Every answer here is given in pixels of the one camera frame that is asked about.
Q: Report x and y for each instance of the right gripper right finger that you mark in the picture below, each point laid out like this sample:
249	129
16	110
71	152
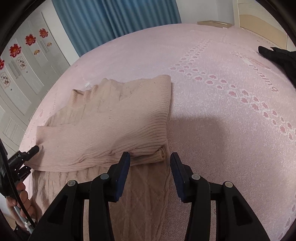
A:
235	220

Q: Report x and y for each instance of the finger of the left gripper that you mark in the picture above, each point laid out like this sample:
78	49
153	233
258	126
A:
18	159

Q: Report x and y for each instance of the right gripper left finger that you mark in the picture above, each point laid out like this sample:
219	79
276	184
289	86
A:
63	220

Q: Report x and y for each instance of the pink knit sweater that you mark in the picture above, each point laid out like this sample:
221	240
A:
84	138

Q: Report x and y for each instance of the person left hand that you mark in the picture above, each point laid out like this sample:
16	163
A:
11	203

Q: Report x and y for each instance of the white wardrobe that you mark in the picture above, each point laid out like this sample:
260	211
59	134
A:
31	63

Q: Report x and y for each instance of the pink patterned bed sheet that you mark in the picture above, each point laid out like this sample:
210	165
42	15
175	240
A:
232	111

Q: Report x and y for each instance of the blue curtain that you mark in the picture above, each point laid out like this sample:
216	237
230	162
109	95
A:
90	24

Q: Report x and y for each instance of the black puffer jacket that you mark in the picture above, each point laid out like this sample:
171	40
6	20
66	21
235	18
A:
285	59

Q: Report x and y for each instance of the cream wooden headboard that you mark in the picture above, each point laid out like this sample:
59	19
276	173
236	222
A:
251	16

